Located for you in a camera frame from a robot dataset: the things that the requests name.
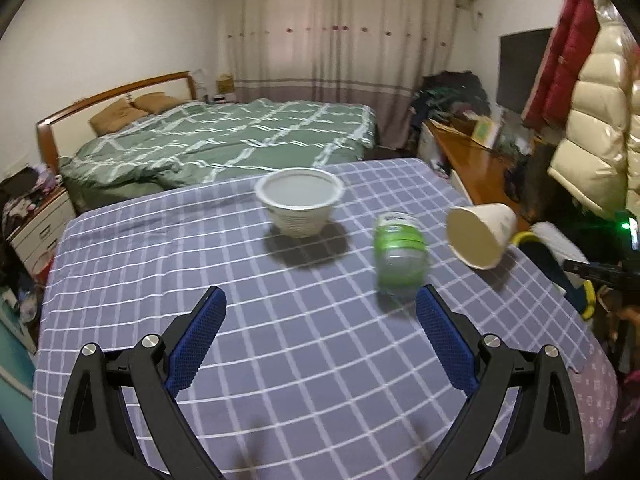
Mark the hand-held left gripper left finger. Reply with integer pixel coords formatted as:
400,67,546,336
52,286,228,480

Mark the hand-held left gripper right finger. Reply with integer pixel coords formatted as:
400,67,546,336
416,284,586,480

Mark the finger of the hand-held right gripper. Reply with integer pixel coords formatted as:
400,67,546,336
562,259,631,286

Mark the yellow rimmed trash bin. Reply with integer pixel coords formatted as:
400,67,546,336
510,230,597,322

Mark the green label plastic bottle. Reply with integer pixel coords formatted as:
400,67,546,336
374,211,432,297

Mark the white paper cup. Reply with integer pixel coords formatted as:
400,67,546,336
446,202,519,270

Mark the white plastic bowl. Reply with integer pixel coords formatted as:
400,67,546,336
254,167,345,239

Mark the blue checked tablecloth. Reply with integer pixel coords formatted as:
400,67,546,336
32,157,608,480

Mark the cream puffer jacket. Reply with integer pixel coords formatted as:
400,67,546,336
547,5,640,222

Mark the pink patterned table cover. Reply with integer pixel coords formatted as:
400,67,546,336
570,342,622,467

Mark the wooden desk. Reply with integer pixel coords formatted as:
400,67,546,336
430,120,532,232

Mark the light green box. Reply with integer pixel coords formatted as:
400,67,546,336
470,115,502,149

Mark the white bedside cabinet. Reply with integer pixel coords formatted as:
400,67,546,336
7,187,77,277

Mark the green checked duvet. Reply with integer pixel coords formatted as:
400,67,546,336
59,99,378,212

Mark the red coat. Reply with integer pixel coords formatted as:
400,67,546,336
522,0,602,129

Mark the black television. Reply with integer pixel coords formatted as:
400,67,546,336
498,27,554,117

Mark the pile of dark clothes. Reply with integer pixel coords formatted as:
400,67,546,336
410,71,494,124

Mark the dark bag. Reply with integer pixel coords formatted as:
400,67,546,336
0,167,47,212

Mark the large brown pillow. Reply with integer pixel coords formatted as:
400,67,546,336
89,97,149,137

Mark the small brown pillow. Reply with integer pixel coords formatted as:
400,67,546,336
134,92,192,115

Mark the wooden bed headboard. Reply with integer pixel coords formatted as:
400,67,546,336
36,71,194,172

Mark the pink and white curtain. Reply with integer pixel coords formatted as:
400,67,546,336
220,0,459,107

